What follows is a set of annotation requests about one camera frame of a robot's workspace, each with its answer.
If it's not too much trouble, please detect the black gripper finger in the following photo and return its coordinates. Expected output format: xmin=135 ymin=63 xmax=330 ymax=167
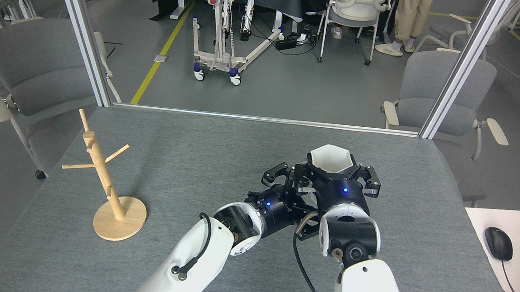
xmin=291 ymin=152 xmax=331 ymax=196
xmin=341 ymin=162 xmax=384 ymax=198
xmin=295 ymin=211 xmax=322 ymax=242
xmin=261 ymin=161 xmax=295 ymax=190

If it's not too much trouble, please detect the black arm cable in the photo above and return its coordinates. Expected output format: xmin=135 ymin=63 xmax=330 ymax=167
xmin=288 ymin=209 xmax=349 ymax=292
xmin=171 ymin=211 xmax=214 ymax=282

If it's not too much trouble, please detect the silver aluminium post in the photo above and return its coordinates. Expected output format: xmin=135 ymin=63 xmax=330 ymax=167
xmin=418 ymin=0 xmax=513 ymax=147
xmin=36 ymin=0 xmax=122 ymax=108

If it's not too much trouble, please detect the grey armchair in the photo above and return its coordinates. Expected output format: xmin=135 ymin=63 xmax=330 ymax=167
xmin=0 ymin=13 xmax=129 ymax=187
xmin=372 ymin=45 xmax=517 ymax=210

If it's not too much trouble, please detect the white hexagonal cup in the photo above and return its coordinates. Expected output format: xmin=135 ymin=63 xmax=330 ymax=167
xmin=308 ymin=143 xmax=356 ymax=176

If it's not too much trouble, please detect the white grey office chair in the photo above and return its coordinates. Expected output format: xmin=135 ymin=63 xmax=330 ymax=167
xmin=415 ymin=0 xmax=520 ymax=64

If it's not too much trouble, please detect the person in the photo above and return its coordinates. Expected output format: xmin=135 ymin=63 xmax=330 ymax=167
xmin=292 ymin=0 xmax=349 ymax=40
xmin=374 ymin=0 xmax=438 ymax=61

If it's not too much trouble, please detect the wooden cup rack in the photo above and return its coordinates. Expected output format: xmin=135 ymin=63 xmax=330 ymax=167
xmin=55 ymin=107 xmax=157 ymax=244

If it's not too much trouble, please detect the silver aluminium rail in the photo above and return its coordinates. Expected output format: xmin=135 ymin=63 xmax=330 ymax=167
xmin=110 ymin=102 xmax=420 ymax=138

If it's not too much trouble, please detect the black power strip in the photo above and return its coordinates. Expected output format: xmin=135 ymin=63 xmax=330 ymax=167
xmin=275 ymin=37 xmax=298 ymax=52

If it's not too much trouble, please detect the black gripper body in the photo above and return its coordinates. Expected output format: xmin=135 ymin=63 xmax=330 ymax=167
xmin=242 ymin=183 xmax=316 ymax=242
xmin=313 ymin=173 xmax=374 ymax=220

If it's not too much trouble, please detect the black computer mouse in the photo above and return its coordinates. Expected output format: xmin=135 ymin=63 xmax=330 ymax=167
xmin=482 ymin=226 xmax=516 ymax=262

